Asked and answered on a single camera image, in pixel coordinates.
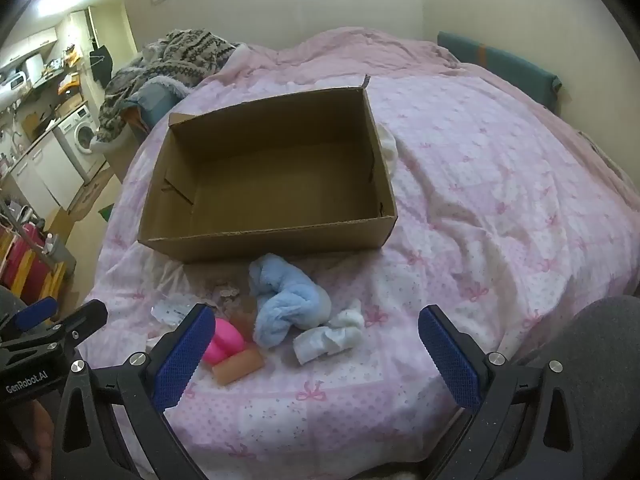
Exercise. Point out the person's left hand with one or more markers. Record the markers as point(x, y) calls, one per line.
point(22, 440)

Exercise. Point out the beige lace-trimmed cloth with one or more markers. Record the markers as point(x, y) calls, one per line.
point(210, 275)

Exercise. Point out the black hanging garment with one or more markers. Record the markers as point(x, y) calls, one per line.
point(101, 65)

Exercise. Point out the green floor item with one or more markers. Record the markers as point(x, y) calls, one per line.
point(105, 213)

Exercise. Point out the white kitchen cabinet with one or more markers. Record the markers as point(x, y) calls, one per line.
point(45, 175)

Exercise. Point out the teal headboard cushion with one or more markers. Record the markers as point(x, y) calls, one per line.
point(500, 62)

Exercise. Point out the person's grey trouser leg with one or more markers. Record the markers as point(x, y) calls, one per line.
point(600, 350)

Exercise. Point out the white cloth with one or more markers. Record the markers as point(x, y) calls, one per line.
point(389, 147)

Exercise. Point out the white washing machine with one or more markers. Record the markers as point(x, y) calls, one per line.
point(80, 140)

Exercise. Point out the pink squishy toy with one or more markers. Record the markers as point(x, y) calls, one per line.
point(225, 342)

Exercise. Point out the white sock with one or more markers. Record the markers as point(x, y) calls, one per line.
point(330, 337)

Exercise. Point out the red and yellow rack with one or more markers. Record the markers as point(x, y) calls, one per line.
point(25, 262)

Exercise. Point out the brown cardboard box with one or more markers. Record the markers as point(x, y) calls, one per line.
point(280, 180)

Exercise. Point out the patterned knit blanket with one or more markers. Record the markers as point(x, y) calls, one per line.
point(175, 55)

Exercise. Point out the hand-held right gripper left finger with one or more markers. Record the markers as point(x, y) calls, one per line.
point(180, 360)

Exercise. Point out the tan wooden bedside cabinet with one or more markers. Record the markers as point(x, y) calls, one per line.
point(131, 155)

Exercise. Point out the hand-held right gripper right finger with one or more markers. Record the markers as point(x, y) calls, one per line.
point(450, 360)

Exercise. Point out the white lace scrap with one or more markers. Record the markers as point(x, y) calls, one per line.
point(227, 291)

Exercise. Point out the light blue plush toy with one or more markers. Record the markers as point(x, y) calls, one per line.
point(285, 300)

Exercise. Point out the pink patterned bed quilt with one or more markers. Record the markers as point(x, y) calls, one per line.
point(500, 185)

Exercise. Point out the white plastic wrapper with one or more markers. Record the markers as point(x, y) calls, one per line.
point(172, 312)

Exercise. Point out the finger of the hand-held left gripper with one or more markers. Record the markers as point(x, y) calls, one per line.
point(82, 322)
point(35, 311)

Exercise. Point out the white microwave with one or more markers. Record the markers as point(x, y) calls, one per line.
point(15, 80)

